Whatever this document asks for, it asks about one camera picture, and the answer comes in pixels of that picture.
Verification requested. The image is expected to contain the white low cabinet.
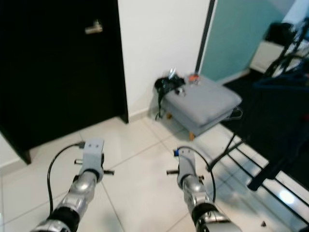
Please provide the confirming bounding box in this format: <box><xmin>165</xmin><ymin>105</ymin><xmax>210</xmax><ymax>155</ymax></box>
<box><xmin>250</xmin><ymin>40</ymin><xmax>295</xmax><ymax>74</ymax></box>

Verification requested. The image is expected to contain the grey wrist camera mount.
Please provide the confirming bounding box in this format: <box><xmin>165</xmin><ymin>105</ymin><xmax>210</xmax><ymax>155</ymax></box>
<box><xmin>175</xmin><ymin>147</ymin><xmax>197</xmax><ymax>188</ymax></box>
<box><xmin>83</xmin><ymin>138</ymin><xmax>106</xmax><ymax>182</ymax></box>

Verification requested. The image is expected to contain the grey cushioned ottoman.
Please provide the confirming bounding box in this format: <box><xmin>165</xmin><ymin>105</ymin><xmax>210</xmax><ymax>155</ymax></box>
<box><xmin>162</xmin><ymin>74</ymin><xmax>243</xmax><ymax>141</ymax></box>

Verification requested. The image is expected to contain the black backpack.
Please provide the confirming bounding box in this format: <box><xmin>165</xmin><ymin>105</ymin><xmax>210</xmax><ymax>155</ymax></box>
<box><xmin>266</xmin><ymin>21</ymin><xmax>296</xmax><ymax>47</ymax></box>

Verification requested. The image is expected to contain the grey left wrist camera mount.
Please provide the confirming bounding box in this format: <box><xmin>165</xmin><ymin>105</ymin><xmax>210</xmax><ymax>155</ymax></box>
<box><xmin>83</xmin><ymin>138</ymin><xmax>106</xmax><ymax>182</ymax></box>

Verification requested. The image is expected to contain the black door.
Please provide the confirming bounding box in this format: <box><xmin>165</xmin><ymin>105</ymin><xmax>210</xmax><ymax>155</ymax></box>
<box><xmin>0</xmin><ymin>0</ymin><xmax>130</xmax><ymax>164</ymax></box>

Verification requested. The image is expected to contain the black metal clothes rack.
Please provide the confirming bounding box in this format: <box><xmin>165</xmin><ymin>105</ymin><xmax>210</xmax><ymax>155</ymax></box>
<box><xmin>209</xmin><ymin>14</ymin><xmax>309</xmax><ymax>192</ymax></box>

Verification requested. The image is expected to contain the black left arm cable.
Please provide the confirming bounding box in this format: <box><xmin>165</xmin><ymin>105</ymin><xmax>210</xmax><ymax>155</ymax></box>
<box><xmin>47</xmin><ymin>142</ymin><xmax>87</xmax><ymax>224</ymax></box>

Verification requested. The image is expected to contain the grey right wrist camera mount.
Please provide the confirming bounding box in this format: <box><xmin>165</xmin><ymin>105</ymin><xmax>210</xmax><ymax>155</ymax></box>
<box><xmin>175</xmin><ymin>147</ymin><xmax>197</xmax><ymax>188</ymax></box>

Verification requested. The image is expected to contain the black strap bag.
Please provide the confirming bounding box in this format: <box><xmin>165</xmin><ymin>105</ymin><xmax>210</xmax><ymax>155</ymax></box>
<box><xmin>154</xmin><ymin>73</ymin><xmax>186</xmax><ymax>120</ymax></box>

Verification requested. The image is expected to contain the silver door handle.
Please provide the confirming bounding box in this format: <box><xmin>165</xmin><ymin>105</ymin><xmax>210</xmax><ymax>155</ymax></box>
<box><xmin>84</xmin><ymin>19</ymin><xmax>103</xmax><ymax>35</ymax></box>

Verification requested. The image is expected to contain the orange plastic packet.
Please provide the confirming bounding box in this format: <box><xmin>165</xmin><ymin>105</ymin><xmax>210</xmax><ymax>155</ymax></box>
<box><xmin>187</xmin><ymin>72</ymin><xmax>202</xmax><ymax>86</ymax></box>

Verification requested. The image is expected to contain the black wall trim strip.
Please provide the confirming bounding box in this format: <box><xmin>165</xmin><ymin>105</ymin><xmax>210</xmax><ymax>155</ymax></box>
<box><xmin>195</xmin><ymin>0</ymin><xmax>219</xmax><ymax>74</ymax></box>

